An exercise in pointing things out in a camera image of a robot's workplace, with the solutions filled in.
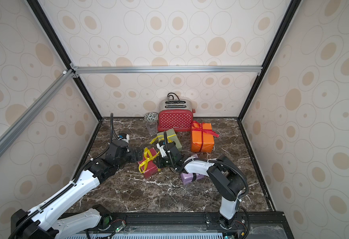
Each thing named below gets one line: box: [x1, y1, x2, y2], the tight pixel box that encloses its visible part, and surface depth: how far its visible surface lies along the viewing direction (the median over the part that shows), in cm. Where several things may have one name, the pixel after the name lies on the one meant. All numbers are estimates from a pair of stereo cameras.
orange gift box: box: [190, 122, 215, 153], surface depth 99 cm
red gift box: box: [137, 147, 159, 179], surface depth 88 cm
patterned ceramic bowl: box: [144, 112, 159, 122], surface depth 119 cm
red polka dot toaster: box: [158, 99, 196, 132], surface depth 108 cm
